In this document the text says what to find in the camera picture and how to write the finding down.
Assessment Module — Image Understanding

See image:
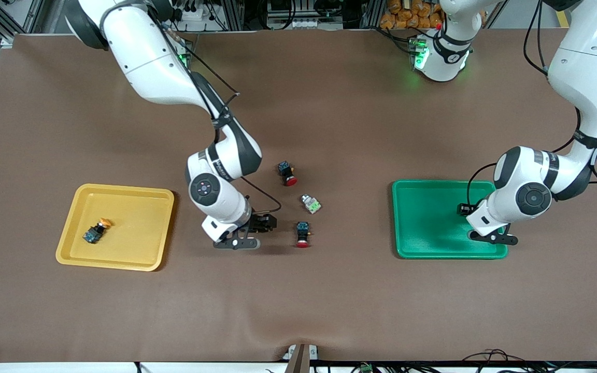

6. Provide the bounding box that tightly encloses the yellow push button switch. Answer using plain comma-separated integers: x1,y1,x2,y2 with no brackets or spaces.
82,218,112,244

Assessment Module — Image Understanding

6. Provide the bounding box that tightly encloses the pile of orange objects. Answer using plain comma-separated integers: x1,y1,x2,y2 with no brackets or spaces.
380,0,443,30

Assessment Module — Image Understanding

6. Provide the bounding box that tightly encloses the black cable bundle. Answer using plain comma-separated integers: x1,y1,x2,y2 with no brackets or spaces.
462,349,537,373

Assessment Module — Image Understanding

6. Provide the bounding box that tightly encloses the green plastic tray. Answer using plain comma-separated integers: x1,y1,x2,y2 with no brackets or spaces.
391,179,509,260

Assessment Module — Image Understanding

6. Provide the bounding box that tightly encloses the red push button switch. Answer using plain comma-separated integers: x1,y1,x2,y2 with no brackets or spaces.
277,161,299,187
295,221,311,249

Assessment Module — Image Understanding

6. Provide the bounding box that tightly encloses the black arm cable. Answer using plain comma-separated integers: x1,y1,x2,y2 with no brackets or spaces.
164,26,282,216
466,0,597,208

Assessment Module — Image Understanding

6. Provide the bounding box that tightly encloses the long white socket strip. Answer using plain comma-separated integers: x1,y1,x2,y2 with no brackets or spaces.
267,16,343,31

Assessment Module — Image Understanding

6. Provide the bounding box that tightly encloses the white power strip with plugs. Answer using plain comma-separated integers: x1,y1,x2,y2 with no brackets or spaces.
174,0,211,24

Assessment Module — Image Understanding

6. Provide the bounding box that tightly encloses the brown table mat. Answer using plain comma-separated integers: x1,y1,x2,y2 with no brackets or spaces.
0,28,597,363

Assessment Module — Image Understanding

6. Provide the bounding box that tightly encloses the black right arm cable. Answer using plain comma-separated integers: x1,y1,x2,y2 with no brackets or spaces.
164,26,282,216

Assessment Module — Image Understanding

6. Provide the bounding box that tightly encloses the yellow plastic tray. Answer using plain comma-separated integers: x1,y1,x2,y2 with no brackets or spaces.
55,183,176,272

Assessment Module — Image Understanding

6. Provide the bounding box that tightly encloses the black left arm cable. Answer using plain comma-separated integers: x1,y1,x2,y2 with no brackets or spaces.
466,0,597,208

